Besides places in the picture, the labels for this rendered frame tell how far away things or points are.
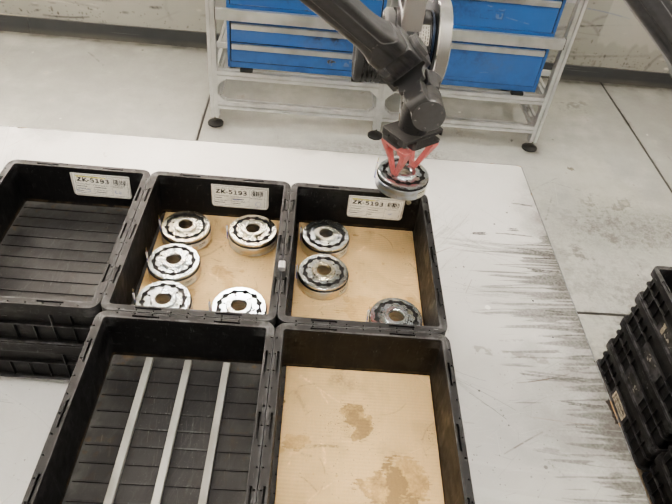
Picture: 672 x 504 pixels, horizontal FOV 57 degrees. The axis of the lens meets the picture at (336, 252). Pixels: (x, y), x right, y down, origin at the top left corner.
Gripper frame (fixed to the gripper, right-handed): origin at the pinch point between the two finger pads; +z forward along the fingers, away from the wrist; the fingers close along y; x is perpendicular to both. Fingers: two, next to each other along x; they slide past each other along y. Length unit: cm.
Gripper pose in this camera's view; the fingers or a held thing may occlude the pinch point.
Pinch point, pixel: (403, 167)
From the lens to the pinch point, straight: 123.2
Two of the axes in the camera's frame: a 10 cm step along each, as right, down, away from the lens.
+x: -6.1, -5.9, 5.3
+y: 7.8, -3.5, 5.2
